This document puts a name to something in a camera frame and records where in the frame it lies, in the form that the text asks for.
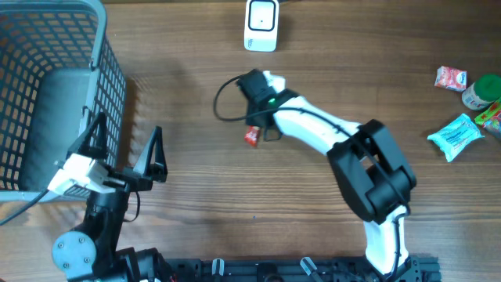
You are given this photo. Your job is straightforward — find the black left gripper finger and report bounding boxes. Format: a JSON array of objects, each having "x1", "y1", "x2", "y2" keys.
[
  {"x1": 133, "y1": 126, "x2": 168, "y2": 183},
  {"x1": 67, "y1": 113, "x2": 107, "y2": 160}
]

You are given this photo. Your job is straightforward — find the red Nescafe sachet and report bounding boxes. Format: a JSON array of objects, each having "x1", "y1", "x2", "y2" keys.
[{"x1": 244, "y1": 125, "x2": 261, "y2": 147}]

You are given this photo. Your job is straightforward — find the red white small carton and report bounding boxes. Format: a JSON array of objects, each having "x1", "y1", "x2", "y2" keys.
[{"x1": 434, "y1": 66, "x2": 467, "y2": 92}]

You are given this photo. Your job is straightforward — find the mint wet wipes pack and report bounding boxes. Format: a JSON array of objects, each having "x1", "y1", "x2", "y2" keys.
[{"x1": 427, "y1": 114, "x2": 484, "y2": 162}]

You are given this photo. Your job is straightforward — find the green lid jar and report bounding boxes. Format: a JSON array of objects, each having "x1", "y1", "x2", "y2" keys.
[{"x1": 461, "y1": 74, "x2": 500, "y2": 110}]

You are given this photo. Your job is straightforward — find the Haribo gummy bag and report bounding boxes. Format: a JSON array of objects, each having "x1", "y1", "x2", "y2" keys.
[{"x1": 474, "y1": 99, "x2": 501, "y2": 139}]

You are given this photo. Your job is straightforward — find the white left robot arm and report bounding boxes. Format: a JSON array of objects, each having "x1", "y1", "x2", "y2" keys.
[{"x1": 49, "y1": 113, "x2": 177, "y2": 281}]

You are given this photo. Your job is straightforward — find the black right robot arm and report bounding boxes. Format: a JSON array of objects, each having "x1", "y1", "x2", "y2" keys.
[{"x1": 236, "y1": 69, "x2": 416, "y2": 281}]

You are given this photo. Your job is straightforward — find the white barcode scanner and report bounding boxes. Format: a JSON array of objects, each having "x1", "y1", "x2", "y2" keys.
[{"x1": 243, "y1": 0, "x2": 279, "y2": 52}]

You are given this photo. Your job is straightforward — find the grey plastic basket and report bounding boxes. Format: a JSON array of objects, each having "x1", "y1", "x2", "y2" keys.
[{"x1": 1, "y1": 0, "x2": 127, "y2": 202}]

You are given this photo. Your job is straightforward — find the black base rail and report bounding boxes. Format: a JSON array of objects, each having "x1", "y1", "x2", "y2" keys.
[{"x1": 164, "y1": 256, "x2": 442, "y2": 282}]

